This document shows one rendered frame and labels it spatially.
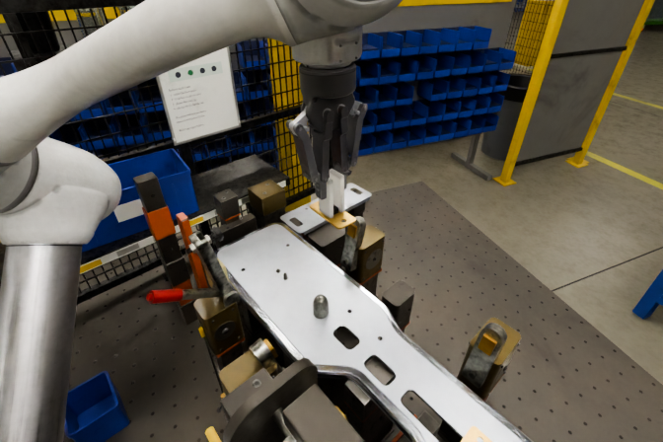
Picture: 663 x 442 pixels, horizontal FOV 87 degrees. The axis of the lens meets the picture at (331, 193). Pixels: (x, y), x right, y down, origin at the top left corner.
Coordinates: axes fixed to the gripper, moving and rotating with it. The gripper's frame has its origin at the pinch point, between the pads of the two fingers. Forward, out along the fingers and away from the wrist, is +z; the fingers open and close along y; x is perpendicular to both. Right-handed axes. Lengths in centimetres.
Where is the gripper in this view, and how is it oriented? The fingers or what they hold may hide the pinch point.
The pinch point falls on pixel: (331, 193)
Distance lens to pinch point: 56.0
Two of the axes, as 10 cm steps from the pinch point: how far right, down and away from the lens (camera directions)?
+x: -6.3, -4.1, 6.6
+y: 7.8, -3.6, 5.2
